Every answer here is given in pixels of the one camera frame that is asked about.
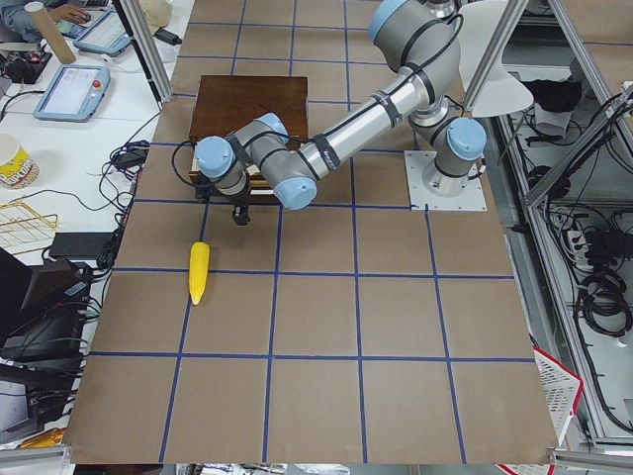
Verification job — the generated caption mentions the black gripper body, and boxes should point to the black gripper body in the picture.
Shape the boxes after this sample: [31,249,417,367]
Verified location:
[195,180,251,216]

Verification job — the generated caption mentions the yellow corn cob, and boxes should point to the yellow corn cob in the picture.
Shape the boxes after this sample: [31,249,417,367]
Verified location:
[189,241,211,305]

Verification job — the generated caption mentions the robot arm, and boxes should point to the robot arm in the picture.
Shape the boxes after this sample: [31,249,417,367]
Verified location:
[194,1,487,226]

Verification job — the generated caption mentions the dark wooden drawer cabinet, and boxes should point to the dark wooden drawer cabinet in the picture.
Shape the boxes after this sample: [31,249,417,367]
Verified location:
[189,75,309,142]

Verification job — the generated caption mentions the blue teach pendant near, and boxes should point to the blue teach pendant near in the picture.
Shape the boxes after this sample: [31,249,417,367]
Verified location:
[33,65,111,123]

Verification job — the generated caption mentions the blue teach pendant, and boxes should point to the blue teach pendant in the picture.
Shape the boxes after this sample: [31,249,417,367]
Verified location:
[33,65,111,123]
[73,9,131,56]

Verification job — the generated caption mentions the blue teach pendant far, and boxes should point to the blue teach pendant far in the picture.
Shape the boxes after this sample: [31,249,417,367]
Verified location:
[73,9,131,56]

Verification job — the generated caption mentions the paper popcorn cup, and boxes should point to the paper popcorn cup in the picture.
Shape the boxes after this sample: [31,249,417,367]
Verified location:
[0,133,40,189]

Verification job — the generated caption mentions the cardboard tube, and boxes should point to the cardboard tube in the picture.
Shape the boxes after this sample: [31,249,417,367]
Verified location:
[24,1,76,64]

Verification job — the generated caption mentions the white lamp shade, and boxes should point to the white lamp shade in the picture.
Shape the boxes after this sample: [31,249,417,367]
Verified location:
[458,1,533,118]

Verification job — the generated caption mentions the red white plastic basket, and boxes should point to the red white plastic basket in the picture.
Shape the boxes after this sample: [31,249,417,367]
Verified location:
[533,346,584,446]

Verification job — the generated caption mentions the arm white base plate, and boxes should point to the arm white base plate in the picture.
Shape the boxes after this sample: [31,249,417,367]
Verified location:
[405,150,487,212]

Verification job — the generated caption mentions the gold wire rack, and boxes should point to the gold wire rack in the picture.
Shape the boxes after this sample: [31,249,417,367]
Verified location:
[0,200,58,254]

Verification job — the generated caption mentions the aluminium frame post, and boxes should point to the aluminium frame post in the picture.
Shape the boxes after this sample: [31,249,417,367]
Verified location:
[113,0,173,104]

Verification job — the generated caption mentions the orange screwdriver handle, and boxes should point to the orange screwdriver handle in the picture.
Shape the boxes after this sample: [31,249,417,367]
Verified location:
[18,427,65,449]

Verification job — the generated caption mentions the aluminium frame structure right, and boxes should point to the aluminium frame structure right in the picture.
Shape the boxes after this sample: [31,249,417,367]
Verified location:
[484,1,632,472]

